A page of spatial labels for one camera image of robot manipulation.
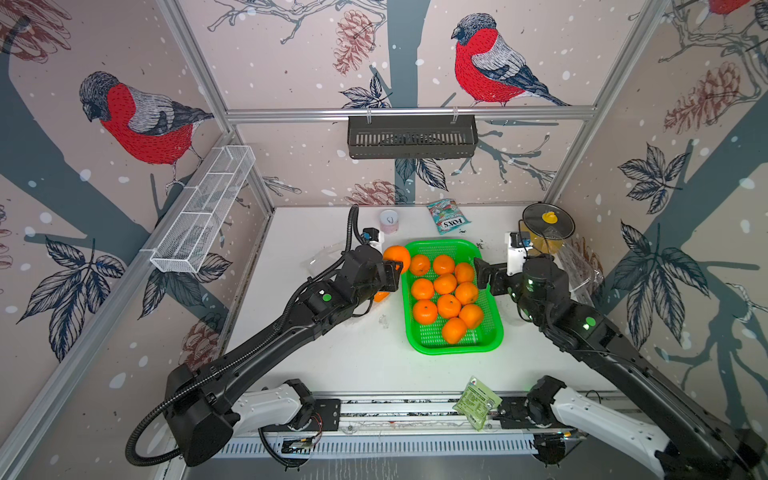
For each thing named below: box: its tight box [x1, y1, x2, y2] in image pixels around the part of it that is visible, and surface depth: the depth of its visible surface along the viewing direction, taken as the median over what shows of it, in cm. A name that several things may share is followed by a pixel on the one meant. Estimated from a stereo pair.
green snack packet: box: [452, 376, 503, 431], surface depth 76 cm
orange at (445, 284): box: [434, 274, 457, 295], surface depth 93 cm
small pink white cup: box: [379, 209, 399, 235], surface depth 113 cm
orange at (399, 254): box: [382, 245, 411, 274], surface depth 74 cm
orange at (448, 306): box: [437, 294, 461, 319], surface depth 90 cm
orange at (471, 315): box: [459, 304, 484, 329], surface depth 87 cm
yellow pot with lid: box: [521, 202, 576, 255], surface depth 100 cm
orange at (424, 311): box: [413, 299, 437, 325], surface depth 89 cm
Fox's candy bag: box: [426, 199, 471, 235], surface depth 116 cm
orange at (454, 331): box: [443, 317, 467, 345], surface depth 84 cm
